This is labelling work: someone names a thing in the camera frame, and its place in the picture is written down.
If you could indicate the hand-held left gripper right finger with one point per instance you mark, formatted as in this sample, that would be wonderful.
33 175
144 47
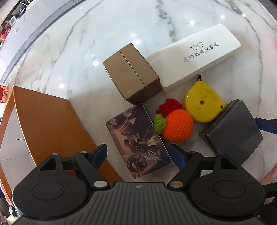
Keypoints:
177 156

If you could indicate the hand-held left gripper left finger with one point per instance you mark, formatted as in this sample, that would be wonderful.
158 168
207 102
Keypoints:
101 152

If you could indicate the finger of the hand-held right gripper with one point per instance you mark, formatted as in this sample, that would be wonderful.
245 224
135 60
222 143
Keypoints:
272 190
268 125

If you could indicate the orange crochet fruit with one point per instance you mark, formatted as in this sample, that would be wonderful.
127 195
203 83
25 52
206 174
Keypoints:
177 125

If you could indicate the dark grey box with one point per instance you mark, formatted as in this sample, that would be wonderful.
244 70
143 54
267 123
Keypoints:
233 129

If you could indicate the printed card box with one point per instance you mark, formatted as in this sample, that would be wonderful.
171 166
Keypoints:
138 140

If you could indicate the orange cardboard box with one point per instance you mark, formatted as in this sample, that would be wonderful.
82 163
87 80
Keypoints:
54 121

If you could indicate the yellow tape measure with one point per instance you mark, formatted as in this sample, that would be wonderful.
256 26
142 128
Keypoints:
201 101

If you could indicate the white glasses case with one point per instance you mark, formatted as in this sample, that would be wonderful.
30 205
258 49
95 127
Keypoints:
194 60

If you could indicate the brown cardboard box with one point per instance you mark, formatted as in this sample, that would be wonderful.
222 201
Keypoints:
129 73

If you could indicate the drink bottle with red label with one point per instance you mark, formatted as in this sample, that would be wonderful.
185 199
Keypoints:
3 94

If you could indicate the small white digital clock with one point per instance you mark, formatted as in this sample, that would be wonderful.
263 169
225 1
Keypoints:
12 21

